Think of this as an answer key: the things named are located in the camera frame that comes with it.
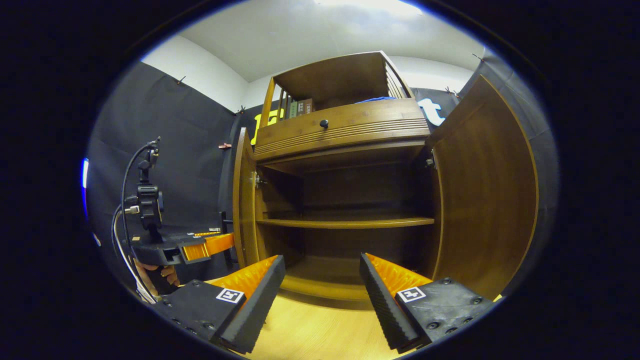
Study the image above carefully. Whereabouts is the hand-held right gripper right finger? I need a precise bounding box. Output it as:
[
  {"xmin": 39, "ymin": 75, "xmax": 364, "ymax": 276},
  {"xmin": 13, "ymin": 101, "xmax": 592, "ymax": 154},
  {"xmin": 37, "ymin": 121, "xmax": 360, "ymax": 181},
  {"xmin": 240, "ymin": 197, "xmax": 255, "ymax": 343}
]
[{"xmin": 360, "ymin": 252, "xmax": 497, "ymax": 353}]

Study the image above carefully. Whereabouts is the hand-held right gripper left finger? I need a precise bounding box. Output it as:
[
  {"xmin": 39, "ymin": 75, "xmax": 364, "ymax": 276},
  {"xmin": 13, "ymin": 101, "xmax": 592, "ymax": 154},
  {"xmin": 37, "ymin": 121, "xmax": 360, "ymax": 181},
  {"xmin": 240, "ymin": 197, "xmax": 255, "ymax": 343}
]
[{"xmin": 152, "ymin": 255, "xmax": 287, "ymax": 355}]

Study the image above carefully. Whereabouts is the black door handle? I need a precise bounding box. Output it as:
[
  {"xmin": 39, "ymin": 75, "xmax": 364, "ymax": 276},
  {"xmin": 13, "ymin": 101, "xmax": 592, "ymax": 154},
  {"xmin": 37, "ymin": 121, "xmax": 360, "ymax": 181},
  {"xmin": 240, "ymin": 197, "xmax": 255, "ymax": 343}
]
[{"xmin": 220, "ymin": 211, "xmax": 236, "ymax": 266}]

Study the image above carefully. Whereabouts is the wooden shoe cabinet door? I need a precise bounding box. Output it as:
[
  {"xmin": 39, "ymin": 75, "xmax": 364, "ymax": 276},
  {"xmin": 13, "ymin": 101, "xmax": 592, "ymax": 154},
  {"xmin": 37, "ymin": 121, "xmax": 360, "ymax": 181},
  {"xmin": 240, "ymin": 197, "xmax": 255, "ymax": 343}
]
[
  {"xmin": 425, "ymin": 75, "xmax": 540, "ymax": 301},
  {"xmin": 232, "ymin": 127, "xmax": 261, "ymax": 269}
]

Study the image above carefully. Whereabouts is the wooden cabinet shelf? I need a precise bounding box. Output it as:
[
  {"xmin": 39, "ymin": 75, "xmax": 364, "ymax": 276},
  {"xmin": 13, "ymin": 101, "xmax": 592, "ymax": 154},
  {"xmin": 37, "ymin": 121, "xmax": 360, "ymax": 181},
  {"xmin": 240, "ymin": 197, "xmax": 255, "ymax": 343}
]
[{"xmin": 256, "ymin": 216, "xmax": 436, "ymax": 230}]

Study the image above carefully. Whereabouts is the black backdrop cloth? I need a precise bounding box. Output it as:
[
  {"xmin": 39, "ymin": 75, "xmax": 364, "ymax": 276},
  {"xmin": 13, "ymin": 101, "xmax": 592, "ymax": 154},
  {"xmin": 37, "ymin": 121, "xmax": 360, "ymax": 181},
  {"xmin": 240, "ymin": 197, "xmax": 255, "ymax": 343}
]
[{"xmin": 85, "ymin": 47, "xmax": 560, "ymax": 301}]

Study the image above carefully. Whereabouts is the wooden drawer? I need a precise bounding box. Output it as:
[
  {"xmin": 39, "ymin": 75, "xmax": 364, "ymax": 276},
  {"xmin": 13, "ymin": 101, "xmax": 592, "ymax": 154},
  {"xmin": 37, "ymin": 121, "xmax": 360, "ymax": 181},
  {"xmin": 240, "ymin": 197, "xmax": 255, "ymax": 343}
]
[{"xmin": 254, "ymin": 98, "xmax": 432, "ymax": 162}]

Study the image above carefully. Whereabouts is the white cable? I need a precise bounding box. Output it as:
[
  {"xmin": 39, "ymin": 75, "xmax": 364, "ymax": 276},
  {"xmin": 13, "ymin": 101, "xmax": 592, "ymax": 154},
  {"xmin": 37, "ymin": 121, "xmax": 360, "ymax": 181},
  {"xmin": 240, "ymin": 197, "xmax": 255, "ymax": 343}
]
[{"xmin": 112, "ymin": 204, "xmax": 157, "ymax": 304}]

